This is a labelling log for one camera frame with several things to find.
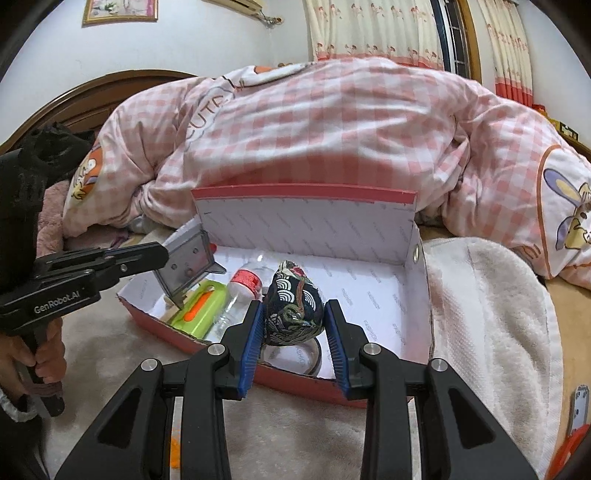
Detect orange plastic item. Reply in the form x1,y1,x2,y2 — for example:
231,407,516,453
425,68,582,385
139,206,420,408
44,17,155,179
549,430,591,480

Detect white fleece blanket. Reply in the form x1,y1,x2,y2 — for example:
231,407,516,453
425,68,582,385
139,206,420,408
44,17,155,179
46,237,565,480

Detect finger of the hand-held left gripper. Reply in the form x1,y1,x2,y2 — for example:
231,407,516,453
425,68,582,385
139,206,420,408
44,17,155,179
34,247,116,278
90,242,170,289

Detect black tape roll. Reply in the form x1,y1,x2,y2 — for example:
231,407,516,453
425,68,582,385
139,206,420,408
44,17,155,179
259,339,325,378

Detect pink checked quilt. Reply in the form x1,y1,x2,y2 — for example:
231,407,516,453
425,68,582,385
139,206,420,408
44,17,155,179
61,58,591,282

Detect green utility knife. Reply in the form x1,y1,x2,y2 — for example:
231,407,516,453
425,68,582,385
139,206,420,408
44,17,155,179
167,279,228,343

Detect person's left forearm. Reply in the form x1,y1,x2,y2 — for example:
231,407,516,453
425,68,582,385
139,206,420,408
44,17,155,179
0,388,47,480

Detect clear bottle with red label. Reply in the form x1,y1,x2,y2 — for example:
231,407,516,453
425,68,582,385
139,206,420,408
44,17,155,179
203,256,273,344

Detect black fuzzy cloth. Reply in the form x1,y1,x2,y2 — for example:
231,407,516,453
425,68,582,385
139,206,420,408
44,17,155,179
25,124,94,185

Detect small grey metal plate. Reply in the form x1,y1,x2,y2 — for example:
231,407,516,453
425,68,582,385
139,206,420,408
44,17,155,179
570,385,591,435

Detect wooden headboard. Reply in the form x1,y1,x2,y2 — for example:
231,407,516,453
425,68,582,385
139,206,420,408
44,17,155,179
0,69,200,154

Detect yellow box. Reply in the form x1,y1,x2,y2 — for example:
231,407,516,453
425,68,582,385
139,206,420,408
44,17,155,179
547,117,581,140

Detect dark patterned fabric pouch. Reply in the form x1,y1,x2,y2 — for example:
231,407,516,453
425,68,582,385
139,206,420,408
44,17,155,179
262,259,325,348

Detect framed wall picture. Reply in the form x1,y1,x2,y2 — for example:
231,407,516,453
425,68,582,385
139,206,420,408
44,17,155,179
82,0,158,27

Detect window frame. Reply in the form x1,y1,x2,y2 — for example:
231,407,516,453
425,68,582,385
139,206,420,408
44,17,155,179
429,0,484,85

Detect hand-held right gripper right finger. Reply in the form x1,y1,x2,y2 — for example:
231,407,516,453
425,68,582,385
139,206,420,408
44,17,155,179
323,299,539,480

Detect narrow printed curtain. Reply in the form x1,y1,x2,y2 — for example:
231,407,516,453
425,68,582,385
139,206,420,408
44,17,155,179
475,0,537,110

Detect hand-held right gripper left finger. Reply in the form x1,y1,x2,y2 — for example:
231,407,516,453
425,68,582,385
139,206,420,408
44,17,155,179
55,300,265,480

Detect pink cardboard box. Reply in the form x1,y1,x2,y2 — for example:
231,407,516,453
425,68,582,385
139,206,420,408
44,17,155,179
116,184,435,410

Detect wide printed curtain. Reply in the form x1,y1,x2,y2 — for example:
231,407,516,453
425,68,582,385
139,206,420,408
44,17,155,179
302,0,447,73

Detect lavender printed cloth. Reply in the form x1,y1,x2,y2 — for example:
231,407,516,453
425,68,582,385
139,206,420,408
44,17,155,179
108,216,158,246

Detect person's left hand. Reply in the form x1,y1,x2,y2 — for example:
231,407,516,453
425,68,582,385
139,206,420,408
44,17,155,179
0,319,66,403

